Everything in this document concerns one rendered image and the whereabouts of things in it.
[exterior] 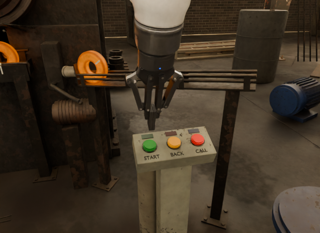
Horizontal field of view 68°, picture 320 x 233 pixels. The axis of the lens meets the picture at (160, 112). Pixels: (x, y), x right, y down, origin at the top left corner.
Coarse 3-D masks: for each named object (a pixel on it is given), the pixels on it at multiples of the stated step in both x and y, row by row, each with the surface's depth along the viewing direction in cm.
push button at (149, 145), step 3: (144, 141) 70; (147, 141) 70; (150, 141) 70; (153, 141) 70; (144, 144) 69; (147, 144) 69; (150, 144) 69; (153, 144) 69; (156, 144) 70; (144, 147) 69; (147, 147) 69; (150, 147) 69; (153, 147) 69; (147, 150) 68; (150, 150) 68; (153, 150) 69
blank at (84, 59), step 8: (80, 56) 110; (88, 56) 109; (96, 56) 107; (80, 64) 112; (88, 64) 114; (96, 64) 109; (104, 64) 108; (80, 72) 114; (88, 72) 113; (96, 72) 111; (104, 72) 109; (88, 80) 114
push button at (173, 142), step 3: (171, 138) 72; (174, 138) 72; (177, 138) 72; (168, 141) 71; (171, 141) 71; (174, 141) 71; (177, 141) 71; (168, 144) 71; (171, 144) 70; (174, 144) 70; (177, 144) 70; (171, 147) 70; (174, 147) 70; (177, 147) 70
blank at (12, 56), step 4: (0, 44) 113; (4, 44) 114; (8, 44) 116; (0, 48) 114; (4, 48) 114; (8, 48) 114; (12, 48) 116; (4, 52) 115; (8, 52) 115; (12, 52) 116; (16, 52) 118; (8, 56) 116; (12, 56) 116; (16, 56) 117; (8, 60) 117; (12, 60) 117; (16, 60) 117
